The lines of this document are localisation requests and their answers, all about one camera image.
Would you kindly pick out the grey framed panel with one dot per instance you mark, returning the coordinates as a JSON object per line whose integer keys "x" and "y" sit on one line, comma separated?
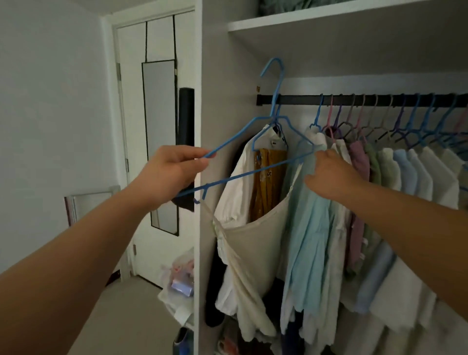
{"x": 91, "y": 203}

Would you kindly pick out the person's right forearm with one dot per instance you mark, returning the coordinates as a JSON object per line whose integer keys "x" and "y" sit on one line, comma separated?
{"x": 413, "y": 234}

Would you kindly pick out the mauve grey plastic hanger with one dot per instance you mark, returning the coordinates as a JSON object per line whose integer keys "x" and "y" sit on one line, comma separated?
{"x": 351, "y": 111}

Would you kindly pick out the person's left hand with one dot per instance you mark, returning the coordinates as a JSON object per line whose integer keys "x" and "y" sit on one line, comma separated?
{"x": 168, "y": 175}

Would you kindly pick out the person's left forearm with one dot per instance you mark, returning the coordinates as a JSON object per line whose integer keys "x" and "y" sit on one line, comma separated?
{"x": 66, "y": 274}

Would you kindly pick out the white wardrobe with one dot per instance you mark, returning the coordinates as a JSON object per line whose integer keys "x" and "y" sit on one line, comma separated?
{"x": 226, "y": 73}

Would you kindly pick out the green shorts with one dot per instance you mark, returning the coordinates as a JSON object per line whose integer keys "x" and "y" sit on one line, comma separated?
{"x": 373, "y": 164}

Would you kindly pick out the clear plastic bag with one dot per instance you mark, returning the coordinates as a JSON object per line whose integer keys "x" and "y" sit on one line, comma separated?
{"x": 179, "y": 278}

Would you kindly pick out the person's right hand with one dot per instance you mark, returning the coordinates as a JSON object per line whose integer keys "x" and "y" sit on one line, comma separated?
{"x": 332, "y": 179}

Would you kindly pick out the white room door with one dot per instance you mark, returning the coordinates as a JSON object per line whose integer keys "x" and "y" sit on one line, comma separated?
{"x": 131, "y": 109}

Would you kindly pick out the tall wall mirror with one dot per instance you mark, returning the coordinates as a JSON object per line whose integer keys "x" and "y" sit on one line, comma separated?
{"x": 159, "y": 109}

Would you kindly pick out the black clothes rail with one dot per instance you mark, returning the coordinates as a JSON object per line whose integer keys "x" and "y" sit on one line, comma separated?
{"x": 296, "y": 100}

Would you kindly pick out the pile of folded clothes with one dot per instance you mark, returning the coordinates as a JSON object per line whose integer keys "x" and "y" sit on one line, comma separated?
{"x": 228, "y": 343}

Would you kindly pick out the dark blue shoe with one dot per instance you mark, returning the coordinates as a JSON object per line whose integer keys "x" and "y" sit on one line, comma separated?
{"x": 183, "y": 342}

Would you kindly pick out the mustard floral garment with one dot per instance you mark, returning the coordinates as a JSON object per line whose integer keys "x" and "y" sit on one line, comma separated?
{"x": 267, "y": 183}

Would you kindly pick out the white floral blouse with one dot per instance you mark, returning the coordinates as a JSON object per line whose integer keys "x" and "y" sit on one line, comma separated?
{"x": 345, "y": 153}

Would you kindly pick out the beige plastic hanger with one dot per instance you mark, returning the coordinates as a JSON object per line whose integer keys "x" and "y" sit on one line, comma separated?
{"x": 373, "y": 113}
{"x": 388, "y": 113}

